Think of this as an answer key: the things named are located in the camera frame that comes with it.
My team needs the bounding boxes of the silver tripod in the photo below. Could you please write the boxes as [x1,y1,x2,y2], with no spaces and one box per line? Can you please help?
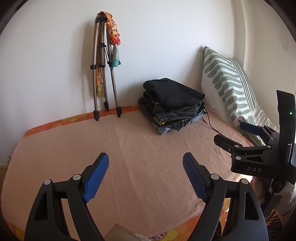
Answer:
[90,17,122,121]

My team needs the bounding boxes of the black pants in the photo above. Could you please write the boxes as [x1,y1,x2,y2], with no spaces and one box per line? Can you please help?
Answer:
[143,78,205,109]

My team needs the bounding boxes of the black cable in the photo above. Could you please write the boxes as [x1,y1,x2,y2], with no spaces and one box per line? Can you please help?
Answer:
[200,108,240,145]

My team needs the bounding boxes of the colourful cloth on tripod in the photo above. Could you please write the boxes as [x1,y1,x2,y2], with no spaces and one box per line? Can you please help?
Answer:
[95,11,121,97]

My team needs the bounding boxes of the orange floral bed sheet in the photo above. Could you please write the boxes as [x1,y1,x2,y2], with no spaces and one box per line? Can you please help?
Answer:
[3,104,232,241]

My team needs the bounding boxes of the stack of folded clothes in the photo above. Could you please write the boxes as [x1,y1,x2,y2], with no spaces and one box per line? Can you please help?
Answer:
[138,97,207,136]

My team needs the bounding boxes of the green striped white pillow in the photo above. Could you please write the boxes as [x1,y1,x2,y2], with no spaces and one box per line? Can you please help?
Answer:
[201,46,278,146]

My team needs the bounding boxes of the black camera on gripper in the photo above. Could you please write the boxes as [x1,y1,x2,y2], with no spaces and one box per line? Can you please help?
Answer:
[271,90,295,193]

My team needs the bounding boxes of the gloved right hand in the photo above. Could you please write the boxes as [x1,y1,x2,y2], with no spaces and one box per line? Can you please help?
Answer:
[273,181,295,215]

